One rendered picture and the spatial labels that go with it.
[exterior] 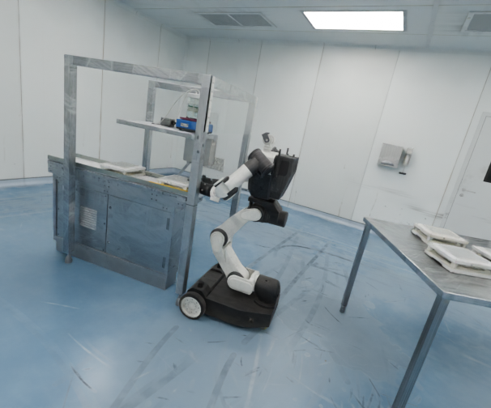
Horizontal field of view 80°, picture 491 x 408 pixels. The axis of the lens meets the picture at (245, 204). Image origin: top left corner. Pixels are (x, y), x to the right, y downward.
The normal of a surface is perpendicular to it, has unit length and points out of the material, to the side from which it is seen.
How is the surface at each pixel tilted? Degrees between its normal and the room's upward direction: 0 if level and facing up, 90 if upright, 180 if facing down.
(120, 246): 90
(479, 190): 90
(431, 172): 90
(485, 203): 90
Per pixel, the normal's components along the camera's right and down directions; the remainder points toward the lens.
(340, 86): -0.47, 0.16
